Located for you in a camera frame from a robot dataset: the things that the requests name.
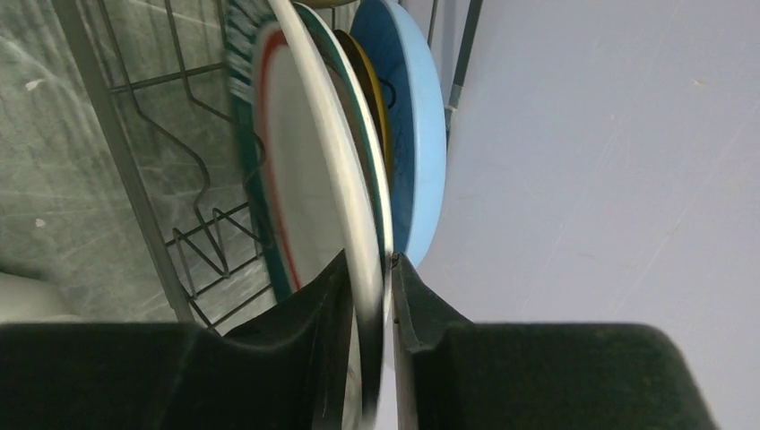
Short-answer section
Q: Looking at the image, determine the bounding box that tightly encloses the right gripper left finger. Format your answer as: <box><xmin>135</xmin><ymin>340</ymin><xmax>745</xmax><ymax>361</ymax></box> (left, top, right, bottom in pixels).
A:
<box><xmin>1</xmin><ymin>254</ymin><xmax>351</xmax><ymax>429</ymax></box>

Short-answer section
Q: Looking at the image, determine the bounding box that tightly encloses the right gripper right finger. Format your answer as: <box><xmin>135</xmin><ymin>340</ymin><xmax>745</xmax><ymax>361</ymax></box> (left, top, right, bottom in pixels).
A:
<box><xmin>392</xmin><ymin>254</ymin><xmax>716</xmax><ymax>429</ymax></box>

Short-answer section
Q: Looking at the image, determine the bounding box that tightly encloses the red striped green rim plate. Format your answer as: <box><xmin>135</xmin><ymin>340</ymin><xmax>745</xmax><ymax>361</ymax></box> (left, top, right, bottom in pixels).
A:
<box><xmin>224</xmin><ymin>1</ymin><xmax>387</xmax><ymax>429</ymax></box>

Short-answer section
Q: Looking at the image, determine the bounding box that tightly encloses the green rimmed white plate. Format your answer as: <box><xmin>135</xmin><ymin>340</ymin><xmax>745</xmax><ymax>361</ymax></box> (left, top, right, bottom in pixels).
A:
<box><xmin>294</xmin><ymin>3</ymin><xmax>393</xmax><ymax>273</ymax></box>

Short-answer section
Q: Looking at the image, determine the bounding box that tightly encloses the blue plate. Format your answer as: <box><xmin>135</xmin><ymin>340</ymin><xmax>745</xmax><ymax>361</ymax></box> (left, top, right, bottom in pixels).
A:
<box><xmin>350</xmin><ymin>1</ymin><xmax>446</xmax><ymax>265</ymax></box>

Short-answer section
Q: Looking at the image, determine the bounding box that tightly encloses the yellow brown patterned plate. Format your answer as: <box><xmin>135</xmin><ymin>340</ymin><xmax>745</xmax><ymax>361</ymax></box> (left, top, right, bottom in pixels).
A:
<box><xmin>333</xmin><ymin>30</ymin><xmax>393</xmax><ymax>188</ymax></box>

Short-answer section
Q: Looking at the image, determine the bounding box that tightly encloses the white pvc pipe frame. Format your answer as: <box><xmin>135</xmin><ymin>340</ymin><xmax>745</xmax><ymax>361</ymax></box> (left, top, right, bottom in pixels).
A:
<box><xmin>1</xmin><ymin>273</ymin><xmax>82</xmax><ymax>323</ymax></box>

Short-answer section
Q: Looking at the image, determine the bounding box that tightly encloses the black wire dish rack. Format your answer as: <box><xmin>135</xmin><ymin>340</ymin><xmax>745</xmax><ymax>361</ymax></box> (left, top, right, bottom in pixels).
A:
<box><xmin>50</xmin><ymin>0</ymin><xmax>485</xmax><ymax>337</ymax></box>

